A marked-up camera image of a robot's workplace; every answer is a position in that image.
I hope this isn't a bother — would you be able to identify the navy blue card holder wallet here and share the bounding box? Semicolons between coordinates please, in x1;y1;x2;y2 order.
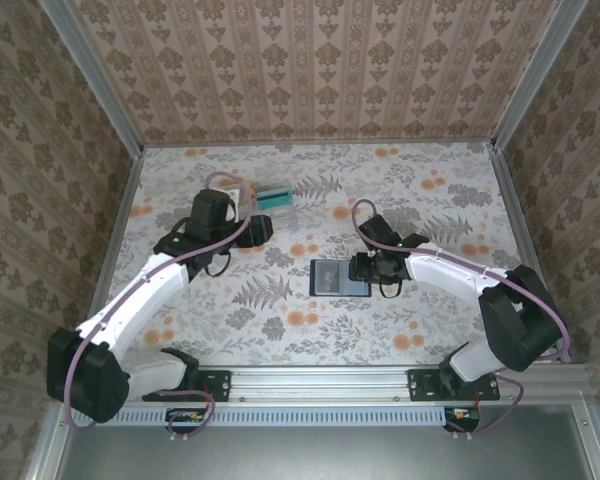
309;258;373;300

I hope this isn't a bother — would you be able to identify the clear acrylic card stand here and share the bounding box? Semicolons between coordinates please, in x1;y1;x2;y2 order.
243;182;300;235

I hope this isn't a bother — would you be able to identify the teal plastic card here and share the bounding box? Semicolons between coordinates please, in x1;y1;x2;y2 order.
256;188;295;209

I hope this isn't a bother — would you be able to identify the grey metal sheet panel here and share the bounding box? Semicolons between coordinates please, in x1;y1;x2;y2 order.
54;424;596;480

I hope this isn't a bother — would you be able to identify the thin black left gripper cable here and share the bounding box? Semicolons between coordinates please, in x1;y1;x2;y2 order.
202;249;232;279

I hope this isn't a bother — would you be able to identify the aluminium table edge rail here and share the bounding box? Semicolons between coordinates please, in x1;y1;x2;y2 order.
54;364;594;404

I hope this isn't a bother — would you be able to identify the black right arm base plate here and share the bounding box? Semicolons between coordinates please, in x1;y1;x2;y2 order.
408;369;501;403

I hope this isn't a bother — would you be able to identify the aluminium right side rail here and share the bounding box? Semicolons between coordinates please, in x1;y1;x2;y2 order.
492;144;572;364

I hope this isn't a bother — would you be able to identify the aluminium left side rail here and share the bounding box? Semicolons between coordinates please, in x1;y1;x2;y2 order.
73;147;146;366

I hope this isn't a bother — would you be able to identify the slotted grey cable duct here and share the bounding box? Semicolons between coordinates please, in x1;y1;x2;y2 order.
72;405;449;428

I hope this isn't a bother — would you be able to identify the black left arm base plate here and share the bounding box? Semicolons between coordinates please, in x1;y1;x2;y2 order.
142;368;232;403

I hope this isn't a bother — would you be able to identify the small wired connector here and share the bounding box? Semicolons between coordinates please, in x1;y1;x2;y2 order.
444;407;482;431
167;407;214;427

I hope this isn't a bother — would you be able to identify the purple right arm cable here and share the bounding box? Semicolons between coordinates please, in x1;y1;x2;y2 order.
350;198;571;441

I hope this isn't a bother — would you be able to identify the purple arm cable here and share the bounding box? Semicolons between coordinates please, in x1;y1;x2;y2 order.
63;171;256;444
350;198;571;441

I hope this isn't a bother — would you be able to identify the aluminium left frame post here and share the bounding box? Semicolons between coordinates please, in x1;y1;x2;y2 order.
38;0;146;156

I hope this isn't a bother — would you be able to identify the aluminium frame post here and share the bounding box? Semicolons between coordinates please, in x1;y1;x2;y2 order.
38;0;146;156
490;0;590;152

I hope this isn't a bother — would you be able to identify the aluminium right frame post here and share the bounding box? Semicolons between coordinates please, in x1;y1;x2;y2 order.
490;0;590;152

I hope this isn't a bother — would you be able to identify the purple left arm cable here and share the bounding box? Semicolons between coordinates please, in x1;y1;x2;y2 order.
63;171;256;444

